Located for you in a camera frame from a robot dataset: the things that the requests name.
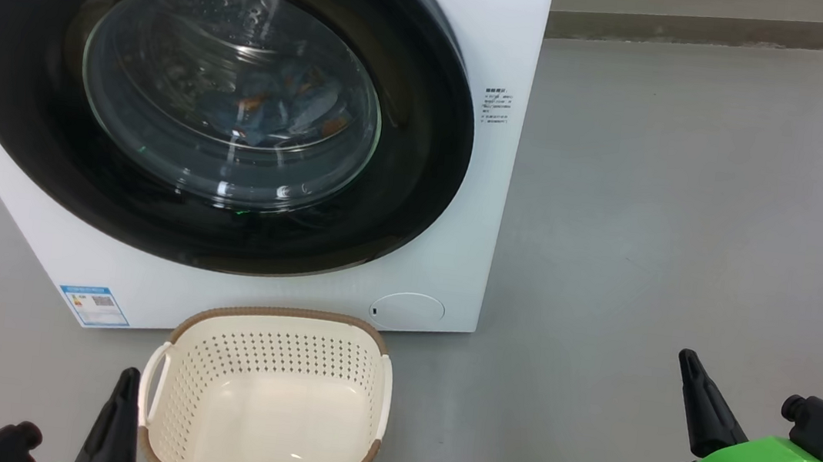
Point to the white front-load washing machine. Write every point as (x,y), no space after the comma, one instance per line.
(503,40)

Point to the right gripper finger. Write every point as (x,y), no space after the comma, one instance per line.
(708,416)

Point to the cream perforated laundry basket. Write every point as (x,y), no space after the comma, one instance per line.
(266,416)

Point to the dark round glass washer door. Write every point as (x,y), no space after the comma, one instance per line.
(23,101)

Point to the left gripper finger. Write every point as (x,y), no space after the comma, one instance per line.
(117,430)

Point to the blue energy label sticker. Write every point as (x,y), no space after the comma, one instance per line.
(94,306)

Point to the blue patterned garment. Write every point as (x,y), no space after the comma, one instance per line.
(328,109)
(269,118)

